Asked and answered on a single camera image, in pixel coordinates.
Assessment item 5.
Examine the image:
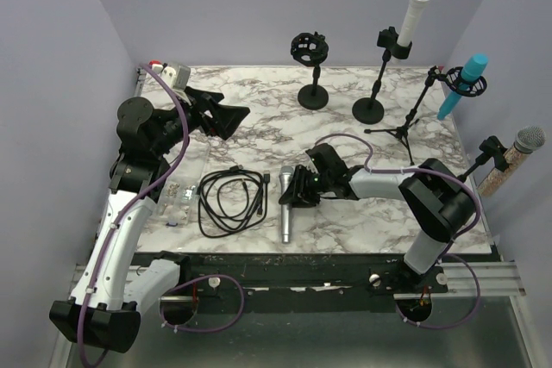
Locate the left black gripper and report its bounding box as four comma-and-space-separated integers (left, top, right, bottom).
153, 85, 249, 157

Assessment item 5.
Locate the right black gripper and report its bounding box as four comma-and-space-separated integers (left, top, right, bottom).
279, 164, 332, 208

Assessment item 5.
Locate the silver microphone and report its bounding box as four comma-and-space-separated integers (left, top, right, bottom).
279, 166, 294, 244

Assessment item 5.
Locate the clip round-base stand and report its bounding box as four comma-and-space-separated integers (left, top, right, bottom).
456, 135, 509, 183
352, 26, 412, 125

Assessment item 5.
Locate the teal microphone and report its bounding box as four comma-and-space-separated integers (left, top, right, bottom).
436, 53, 489, 121

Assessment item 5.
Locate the white microphone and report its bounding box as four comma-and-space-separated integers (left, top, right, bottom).
397, 0, 431, 47

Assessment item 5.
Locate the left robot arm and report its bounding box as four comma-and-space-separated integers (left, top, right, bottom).
49, 87, 250, 353

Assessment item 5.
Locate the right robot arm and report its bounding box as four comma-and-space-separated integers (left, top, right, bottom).
279, 143, 481, 292

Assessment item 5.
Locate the glitter microphone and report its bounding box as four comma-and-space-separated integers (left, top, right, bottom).
477, 126, 547, 197

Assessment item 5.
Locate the clear plastic screw box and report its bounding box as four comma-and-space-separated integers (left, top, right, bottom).
152, 141, 210, 228

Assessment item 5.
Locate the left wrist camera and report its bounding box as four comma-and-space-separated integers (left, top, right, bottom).
149, 60, 191, 94

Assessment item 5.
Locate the black coiled cable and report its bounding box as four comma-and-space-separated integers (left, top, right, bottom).
197, 165, 272, 239

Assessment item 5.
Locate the shock mount round-base stand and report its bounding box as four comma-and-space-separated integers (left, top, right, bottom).
289, 31, 330, 110

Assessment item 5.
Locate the black front frame rail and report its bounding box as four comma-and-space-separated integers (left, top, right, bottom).
132, 252, 448, 315

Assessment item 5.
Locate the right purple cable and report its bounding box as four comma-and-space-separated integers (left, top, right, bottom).
314, 133, 483, 330

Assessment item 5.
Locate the tripod shock mount stand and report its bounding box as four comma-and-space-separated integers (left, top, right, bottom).
363, 65, 490, 166

